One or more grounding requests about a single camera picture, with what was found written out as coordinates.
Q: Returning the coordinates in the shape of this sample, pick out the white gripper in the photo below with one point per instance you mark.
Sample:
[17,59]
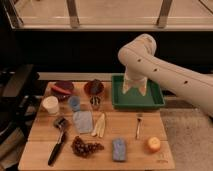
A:
[134,79]

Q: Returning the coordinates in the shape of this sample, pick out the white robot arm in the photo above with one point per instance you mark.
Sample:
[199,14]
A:
[141,65]

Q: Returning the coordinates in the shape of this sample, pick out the blue plastic cup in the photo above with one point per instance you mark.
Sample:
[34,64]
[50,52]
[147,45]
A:
[74,103]

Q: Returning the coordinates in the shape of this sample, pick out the white paper cup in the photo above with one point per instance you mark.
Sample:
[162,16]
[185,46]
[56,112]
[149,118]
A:
[51,104]

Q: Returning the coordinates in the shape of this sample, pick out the green plastic tray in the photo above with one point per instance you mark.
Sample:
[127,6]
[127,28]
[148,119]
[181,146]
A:
[133,99]

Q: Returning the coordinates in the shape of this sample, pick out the silver fork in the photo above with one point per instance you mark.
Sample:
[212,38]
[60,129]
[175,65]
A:
[139,120]

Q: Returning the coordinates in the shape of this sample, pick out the dark red plate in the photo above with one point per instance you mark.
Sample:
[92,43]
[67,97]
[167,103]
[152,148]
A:
[93,87]

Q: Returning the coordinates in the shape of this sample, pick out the orange fruit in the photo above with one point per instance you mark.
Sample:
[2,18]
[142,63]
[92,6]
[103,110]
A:
[153,144]

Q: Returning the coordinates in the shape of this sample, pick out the blue sponge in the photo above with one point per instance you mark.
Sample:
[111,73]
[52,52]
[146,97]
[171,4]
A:
[119,150]

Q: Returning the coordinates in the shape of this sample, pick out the blue folded cloth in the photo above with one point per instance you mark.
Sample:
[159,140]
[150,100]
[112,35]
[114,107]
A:
[83,121]

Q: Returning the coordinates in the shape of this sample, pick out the dark red bowl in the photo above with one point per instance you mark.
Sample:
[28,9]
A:
[67,85]

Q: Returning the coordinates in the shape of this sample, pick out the wooden board table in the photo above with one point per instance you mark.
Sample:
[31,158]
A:
[132,140]

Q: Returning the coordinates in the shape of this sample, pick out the red carrot toy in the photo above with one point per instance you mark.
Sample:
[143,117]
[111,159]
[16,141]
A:
[60,90]

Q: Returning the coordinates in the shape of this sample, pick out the dark grape bunch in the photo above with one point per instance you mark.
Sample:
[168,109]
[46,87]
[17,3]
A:
[82,149]

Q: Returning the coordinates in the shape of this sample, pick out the black chair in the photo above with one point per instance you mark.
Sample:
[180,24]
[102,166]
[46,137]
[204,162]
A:
[16,95]

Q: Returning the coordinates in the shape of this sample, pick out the black handled knife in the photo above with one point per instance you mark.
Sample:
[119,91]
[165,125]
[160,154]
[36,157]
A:
[56,148]

